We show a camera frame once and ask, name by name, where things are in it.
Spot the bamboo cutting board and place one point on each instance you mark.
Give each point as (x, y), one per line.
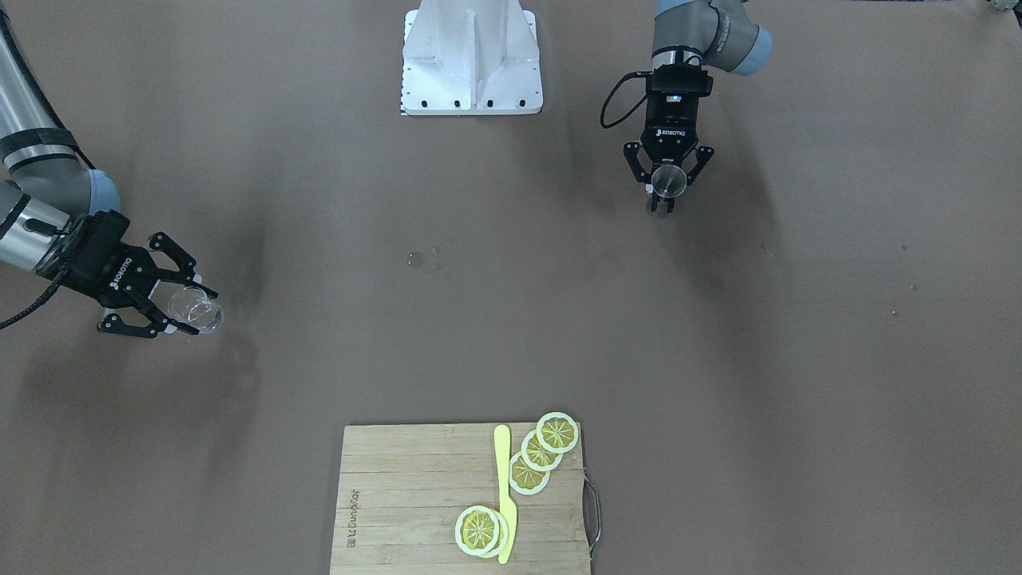
(402, 488)

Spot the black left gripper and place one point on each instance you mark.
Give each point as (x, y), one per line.
(669, 133)

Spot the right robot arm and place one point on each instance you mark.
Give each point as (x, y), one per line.
(61, 219)

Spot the clear glass shaker cup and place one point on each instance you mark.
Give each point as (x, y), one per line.
(196, 308)

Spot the yellow plastic knife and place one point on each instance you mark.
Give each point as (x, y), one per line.
(507, 505)

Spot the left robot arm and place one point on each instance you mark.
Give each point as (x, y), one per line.
(690, 37)

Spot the steel measuring jigger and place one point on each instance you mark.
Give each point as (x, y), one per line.
(666, 184)

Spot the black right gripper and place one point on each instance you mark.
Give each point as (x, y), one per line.
(118, 279)

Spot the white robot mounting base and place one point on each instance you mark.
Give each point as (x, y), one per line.
(470, 57)

